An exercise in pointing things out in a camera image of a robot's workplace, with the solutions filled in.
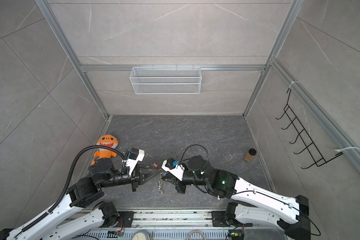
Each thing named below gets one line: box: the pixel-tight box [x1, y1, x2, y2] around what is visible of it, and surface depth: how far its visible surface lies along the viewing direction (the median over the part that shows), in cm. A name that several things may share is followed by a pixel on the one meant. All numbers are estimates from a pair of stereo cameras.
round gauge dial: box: [131, 230, 150, 240], surface depth 67 cm
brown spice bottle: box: [244, 148, 257, 163], surface depth 92 cm
